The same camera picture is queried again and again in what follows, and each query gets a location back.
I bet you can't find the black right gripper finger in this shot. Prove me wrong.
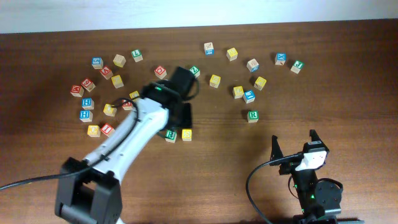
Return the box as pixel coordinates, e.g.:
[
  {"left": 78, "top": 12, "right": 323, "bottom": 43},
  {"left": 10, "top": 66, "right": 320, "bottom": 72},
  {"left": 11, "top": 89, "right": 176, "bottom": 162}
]
[
  {"left": 270, "top": 135, "right": 284, "bottom": 166},
  {"left": 308, "top": 129, "right": 325, "bottom": 146}
]

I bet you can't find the yellow S block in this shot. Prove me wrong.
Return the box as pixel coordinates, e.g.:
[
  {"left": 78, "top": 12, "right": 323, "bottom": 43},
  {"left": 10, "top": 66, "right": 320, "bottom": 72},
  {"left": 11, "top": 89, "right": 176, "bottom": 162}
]
[
  {"left": 209, "top": 75, "right": 221, "bottom": 88},
  {"left": 182, "top": 129, "right": 192, "bottom": 141}
]

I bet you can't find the green r block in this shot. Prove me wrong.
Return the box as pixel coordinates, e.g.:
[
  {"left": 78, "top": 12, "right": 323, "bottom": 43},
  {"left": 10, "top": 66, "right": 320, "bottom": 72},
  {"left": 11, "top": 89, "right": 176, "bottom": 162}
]
[
  {"left": 165, "top": 129, "right": 177, "bottom": 143},
  {"left": 247, "top": 111, "right": 259, "bottom": 123}
]

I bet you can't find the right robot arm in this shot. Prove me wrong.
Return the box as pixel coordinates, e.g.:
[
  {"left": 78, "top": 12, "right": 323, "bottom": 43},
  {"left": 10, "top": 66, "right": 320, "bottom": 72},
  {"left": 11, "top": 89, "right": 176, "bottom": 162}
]
[{"left": 271, "top": 129, "right": 343, "bottom": 223}]

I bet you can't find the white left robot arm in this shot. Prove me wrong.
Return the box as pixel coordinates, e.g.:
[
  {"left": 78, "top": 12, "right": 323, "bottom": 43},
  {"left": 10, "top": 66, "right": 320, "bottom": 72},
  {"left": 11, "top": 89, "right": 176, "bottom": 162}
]
[{"left": 55, "top": 67, "right": 199, "bottom": 223}]

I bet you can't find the green Z block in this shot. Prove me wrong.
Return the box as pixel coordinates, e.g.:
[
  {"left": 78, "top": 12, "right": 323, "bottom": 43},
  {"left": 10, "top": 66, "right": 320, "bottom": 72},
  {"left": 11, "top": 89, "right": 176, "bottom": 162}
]
[{"left": 190, "top": 66, "right": 200, "bottom": 78}]

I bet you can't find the red Q block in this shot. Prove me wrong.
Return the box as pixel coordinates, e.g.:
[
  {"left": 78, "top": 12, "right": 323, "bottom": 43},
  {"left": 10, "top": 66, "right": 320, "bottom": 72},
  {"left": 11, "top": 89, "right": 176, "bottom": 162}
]
[{"left": 154, "top": 65, "right": 167, "bottom": 80}]

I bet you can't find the blue block far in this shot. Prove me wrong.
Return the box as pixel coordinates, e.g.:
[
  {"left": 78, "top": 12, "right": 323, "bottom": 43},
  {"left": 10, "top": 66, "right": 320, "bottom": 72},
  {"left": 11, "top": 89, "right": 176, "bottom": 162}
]
[{"left": 204, "top": 42, "right": 214, "bottom": 55}]

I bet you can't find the yellow C block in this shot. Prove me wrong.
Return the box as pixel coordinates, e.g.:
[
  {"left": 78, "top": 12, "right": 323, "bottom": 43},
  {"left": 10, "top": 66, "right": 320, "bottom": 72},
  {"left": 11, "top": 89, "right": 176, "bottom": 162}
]
[{"left": 129, "top": 91, "right": 139, "bottom": 100}]

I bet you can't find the green L block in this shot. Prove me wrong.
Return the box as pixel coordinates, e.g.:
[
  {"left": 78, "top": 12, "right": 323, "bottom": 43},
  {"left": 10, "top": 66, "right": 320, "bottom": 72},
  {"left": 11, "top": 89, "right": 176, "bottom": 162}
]
[{"left": 131, "top": 49, "right": 143, "bottom": 62}]

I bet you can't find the yellow M block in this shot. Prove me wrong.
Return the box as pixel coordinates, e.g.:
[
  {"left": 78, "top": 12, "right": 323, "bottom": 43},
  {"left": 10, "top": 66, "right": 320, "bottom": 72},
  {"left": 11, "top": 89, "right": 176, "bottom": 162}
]
[{"left": 226, "top": 47, "right": 238, "bottom": 61}]

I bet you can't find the yellow E block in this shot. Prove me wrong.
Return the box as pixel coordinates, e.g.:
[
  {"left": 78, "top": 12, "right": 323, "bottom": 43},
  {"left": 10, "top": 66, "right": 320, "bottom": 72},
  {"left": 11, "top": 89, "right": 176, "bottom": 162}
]
[{"left": 233, "top": 86, "right": 244, "bottom": 99}]

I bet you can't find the red A block lower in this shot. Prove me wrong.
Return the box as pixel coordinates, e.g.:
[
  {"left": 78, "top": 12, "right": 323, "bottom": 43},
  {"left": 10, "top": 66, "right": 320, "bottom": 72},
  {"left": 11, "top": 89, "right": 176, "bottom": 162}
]
[{"left": 122, "top": 100, "right": 133, "bottom": 110}]

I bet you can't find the red a block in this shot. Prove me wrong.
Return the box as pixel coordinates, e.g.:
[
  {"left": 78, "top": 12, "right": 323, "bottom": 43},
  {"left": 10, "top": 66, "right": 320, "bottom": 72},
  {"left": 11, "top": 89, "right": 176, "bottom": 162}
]
[
  {"left": 99, "top": 66, "right": 114, "bottom": 80},
  {"left": 122, "top": 100, "right": 133, "bottom": 110}
]

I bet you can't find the blue L block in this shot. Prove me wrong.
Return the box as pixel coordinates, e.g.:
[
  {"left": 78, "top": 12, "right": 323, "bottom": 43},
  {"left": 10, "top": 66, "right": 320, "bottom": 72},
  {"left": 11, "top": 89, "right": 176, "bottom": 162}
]
[{"left": 243, "top": 90, "right": 256, "bottom": 104}]

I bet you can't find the yellow X block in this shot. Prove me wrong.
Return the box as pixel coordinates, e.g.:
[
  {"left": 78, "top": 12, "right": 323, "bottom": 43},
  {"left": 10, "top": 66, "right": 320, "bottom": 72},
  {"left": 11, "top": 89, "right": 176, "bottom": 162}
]
[{"left": 111, "top": 75, "right": 124, "bottom": 88}]

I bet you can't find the yellow 8 block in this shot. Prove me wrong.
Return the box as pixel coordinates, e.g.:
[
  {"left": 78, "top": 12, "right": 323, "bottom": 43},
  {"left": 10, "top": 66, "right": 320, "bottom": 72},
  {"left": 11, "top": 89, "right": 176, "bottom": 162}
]
[{"left": 113, "top": 54, "right": 126, "bottom": 68}]

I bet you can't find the green J block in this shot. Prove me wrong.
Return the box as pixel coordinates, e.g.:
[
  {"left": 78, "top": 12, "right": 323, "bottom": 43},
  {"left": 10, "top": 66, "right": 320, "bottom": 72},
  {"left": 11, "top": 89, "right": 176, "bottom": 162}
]
[{"left": 290, "top": 60, "right": 305, "bottom": 74}]

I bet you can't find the yellow block right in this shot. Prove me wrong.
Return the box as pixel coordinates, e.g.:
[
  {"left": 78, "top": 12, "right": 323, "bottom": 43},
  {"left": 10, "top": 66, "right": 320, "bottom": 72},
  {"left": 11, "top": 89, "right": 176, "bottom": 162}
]
[{"left": 254, "top": 77, "right": 267, "bottom": 90}]

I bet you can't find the blue D block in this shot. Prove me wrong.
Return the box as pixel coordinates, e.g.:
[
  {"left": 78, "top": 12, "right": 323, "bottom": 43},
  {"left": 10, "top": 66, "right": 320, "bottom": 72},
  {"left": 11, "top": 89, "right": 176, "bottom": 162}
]
[{"left": 246, "top": 58, "right": 259, "bottom": 72}]

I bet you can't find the red A block upper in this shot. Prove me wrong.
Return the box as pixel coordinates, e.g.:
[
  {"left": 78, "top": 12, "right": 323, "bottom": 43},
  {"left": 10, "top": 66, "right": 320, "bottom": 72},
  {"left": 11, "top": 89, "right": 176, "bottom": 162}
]
[{"left": 99, "top": 66, "right": 114, "bottom": 80}]

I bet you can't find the yellow O block middle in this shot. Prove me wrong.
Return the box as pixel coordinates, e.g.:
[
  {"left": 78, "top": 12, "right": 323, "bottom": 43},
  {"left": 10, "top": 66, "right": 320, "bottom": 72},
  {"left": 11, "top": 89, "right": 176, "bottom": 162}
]
[{"left": 103, "top": 104, "right": 118, "bottom": 117}]

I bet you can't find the yellow o block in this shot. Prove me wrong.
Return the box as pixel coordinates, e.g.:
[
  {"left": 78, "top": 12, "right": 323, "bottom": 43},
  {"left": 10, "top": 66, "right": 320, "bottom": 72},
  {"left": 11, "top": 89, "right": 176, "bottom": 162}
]
[
  {"left": 103, "top": 104, "right": 118, "bottom": 117},
  {"left": 87, "top": 125, "right": 101, "bottom": 138}
]

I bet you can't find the blue X block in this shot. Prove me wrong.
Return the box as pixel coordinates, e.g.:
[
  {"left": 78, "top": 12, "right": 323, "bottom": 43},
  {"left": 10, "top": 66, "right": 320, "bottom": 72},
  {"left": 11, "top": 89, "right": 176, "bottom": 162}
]
[{"left": 274, "top": 52, "right": 287, "bottom": 65}]

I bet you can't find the blue 5 block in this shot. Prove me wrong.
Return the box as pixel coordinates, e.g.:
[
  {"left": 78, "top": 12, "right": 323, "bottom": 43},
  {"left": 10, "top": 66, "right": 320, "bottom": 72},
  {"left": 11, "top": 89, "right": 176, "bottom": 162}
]
[{"left": 91, "top": 57, "right": 103, "bottom": 70}]

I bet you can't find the red I block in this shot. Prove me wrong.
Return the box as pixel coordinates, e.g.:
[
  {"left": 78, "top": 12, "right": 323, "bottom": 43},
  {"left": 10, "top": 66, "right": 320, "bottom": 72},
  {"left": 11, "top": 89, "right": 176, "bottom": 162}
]
[{"left": 101, "top": 123, "right": 115, "bottom": 137}]

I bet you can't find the red 9 block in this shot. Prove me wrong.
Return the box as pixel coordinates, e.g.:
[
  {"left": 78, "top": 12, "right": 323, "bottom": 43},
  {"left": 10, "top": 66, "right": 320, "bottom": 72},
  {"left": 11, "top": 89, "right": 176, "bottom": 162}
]
[{"left": 81, "top": 78, "right": 95, "bottom": 92}]

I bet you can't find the blue H block upper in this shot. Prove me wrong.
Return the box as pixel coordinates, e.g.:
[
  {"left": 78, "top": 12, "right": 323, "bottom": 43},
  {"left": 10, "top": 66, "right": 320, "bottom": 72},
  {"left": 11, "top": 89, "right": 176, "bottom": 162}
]
[{"left": 81, "top": 98, "right": 95, "bottom": 110}]

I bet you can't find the blue h block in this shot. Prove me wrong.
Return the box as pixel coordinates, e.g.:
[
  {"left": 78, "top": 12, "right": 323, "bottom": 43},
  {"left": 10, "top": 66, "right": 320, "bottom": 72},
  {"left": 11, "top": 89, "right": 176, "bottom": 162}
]
[
  {"left": 79, "top": 110, "right": 93, "bottom": 123},
  {"left": 81, "top": 98, "right": 95, "bottom": 110}
]

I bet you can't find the blue H block lower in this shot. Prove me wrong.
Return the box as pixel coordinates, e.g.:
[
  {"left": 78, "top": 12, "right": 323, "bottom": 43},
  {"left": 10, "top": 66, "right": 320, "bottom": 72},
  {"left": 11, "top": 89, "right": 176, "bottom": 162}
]
[{"left": 79, "top": 110, "right": 93, "bottom": 123}]

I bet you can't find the red M block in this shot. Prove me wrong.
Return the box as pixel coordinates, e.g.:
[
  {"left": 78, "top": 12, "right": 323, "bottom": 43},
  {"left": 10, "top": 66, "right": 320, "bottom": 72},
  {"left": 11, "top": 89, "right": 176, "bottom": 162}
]
[{"left": 70, "top": 85, "right": 84, "bottom": 97}]

